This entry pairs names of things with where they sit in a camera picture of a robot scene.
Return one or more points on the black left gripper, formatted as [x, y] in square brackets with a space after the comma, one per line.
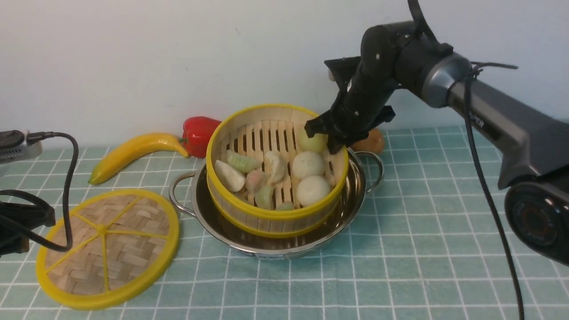
[18, 220]

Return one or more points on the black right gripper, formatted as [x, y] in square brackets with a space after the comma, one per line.
[360, 106]

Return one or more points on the bamboo steamer basket yellow rim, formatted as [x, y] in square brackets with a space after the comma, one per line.
[253, 132]

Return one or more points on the woven bamboo steamer lid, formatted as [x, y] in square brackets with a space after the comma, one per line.
[123, 242]

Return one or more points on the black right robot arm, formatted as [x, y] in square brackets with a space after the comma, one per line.
[534, 146]

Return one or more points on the stainless steel pot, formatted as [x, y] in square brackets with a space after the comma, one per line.
[203, 209]

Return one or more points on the green round bun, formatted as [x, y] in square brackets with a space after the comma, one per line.
[316, 144]

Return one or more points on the white round bun upper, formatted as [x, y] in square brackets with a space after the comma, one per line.
[307, 164]

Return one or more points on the white round bun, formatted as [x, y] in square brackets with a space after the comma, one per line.
[307, 164]
[312, 189]

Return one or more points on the brown potato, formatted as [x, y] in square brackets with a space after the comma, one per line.
[374, 143]

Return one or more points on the white round bun lower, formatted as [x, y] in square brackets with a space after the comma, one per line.
[312, 189]

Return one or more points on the white dumpling centre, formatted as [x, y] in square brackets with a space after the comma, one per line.
[276, 165]

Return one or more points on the white dumpling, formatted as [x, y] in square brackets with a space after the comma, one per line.
[232, 179]
[276, 165]

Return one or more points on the green dumpling at rim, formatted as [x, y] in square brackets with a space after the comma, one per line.
[285, 206]

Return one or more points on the pink dumpling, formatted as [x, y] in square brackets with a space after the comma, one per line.
[255, 180]

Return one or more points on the green dumpling lower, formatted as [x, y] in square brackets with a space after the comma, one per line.
[264, 198]

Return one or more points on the white dumpling left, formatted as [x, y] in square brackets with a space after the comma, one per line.
[232, 179]

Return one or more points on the red bell pepper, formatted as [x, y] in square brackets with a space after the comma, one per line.
[197, 132]

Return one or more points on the yellow banana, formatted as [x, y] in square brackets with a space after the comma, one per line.
[131, 150]

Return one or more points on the green checked tablecloth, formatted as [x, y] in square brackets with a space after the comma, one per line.
[423, 246]

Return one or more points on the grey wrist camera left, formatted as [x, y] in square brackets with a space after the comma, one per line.
[15, 147]

